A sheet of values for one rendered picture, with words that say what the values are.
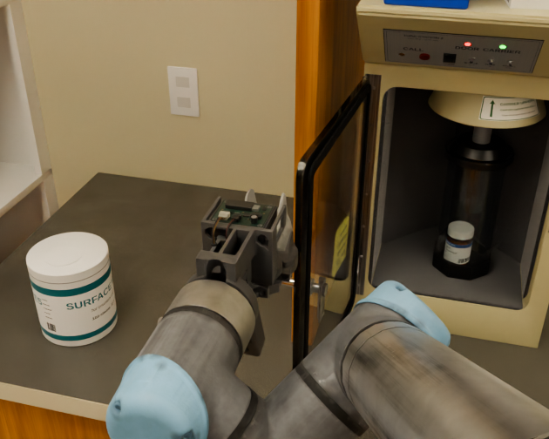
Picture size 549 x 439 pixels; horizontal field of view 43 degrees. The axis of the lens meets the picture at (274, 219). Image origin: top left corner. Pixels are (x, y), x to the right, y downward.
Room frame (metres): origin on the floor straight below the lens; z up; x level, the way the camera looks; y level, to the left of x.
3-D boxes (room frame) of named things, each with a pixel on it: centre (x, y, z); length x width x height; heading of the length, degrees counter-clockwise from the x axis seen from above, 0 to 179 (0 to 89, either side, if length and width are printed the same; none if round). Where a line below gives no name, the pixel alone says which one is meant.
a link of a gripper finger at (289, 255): (0.60, 0.00, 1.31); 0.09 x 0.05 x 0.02; 165
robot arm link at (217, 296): (0.47, 0.06, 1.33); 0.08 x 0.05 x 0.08; 75
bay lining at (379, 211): (1.05, -0.32, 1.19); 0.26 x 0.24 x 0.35; 75
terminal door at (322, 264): (0.81, -0.08, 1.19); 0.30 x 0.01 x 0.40; 160
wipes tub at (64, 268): (0.95, 0.34, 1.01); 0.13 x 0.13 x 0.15
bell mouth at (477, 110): (1.02, -0.33, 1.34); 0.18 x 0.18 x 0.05
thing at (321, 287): (0.70, -0.05, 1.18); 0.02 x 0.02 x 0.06; 70
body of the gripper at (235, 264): (0.55, 0.04, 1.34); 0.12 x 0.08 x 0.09; 165
